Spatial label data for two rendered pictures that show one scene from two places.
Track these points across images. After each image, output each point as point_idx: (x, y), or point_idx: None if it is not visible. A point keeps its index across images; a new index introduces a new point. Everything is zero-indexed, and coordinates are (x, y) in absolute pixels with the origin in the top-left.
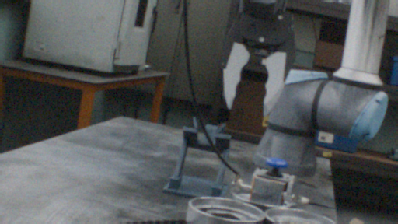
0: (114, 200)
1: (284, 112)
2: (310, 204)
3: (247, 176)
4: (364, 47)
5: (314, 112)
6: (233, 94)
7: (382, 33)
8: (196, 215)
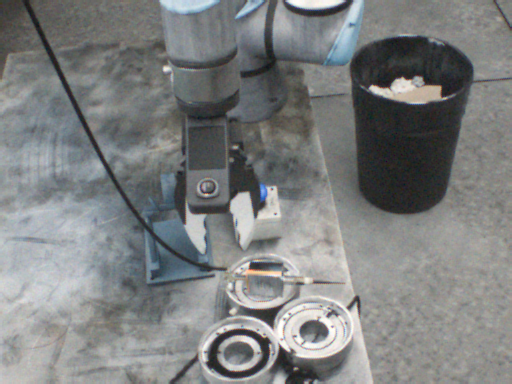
0: (112, 351)
1: None
2: (304, 211)
3: None
4: None
5: (269, 50)
6: (204, 245)
7: None
8: (213, 378)
